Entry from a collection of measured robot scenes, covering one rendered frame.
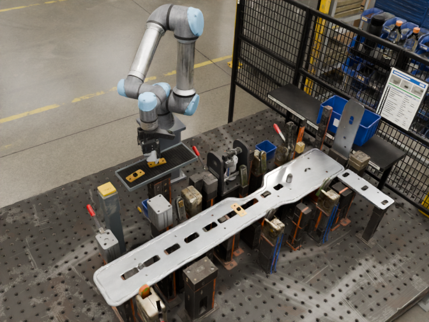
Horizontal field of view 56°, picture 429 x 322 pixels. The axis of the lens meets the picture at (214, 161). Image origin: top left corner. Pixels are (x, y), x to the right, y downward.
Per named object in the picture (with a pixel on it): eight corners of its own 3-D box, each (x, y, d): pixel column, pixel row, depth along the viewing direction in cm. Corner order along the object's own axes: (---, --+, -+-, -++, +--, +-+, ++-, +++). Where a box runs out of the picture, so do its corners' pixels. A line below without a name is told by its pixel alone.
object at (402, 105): (408, 133, 218) (431, 83, 198) (373, 113, 231) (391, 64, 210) (410, 131, 219) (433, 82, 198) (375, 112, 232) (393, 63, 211)
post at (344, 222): (344, 227, 225) (358, 191, 206) (329, 214, 231) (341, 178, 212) (351, 222, 228) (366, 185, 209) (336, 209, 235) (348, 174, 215)
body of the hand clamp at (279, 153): (276, 197, 240) (285, 152, 217) (268, 190, 244) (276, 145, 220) (283, 193, 243) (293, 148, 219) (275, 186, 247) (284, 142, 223)
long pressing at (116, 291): (115, 315, 152) (114, 314, 150) (89, 273, 164) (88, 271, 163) (347, 170, 218) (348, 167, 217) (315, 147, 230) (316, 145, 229)
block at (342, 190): (331, 234, 221) (344, 199, 203) (315, 221, 228) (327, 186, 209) (342, 225, 226) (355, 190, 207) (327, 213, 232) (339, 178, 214)
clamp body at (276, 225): (266, 278, 199) (276, 234, 176) (250, 261, 206) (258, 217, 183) (279, 269, 203) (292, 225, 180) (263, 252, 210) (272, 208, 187)
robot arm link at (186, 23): (174, 105, 220) (176, 0, 188) (200, 111, 217) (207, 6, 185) (165, 115, 210) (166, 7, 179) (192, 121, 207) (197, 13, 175)
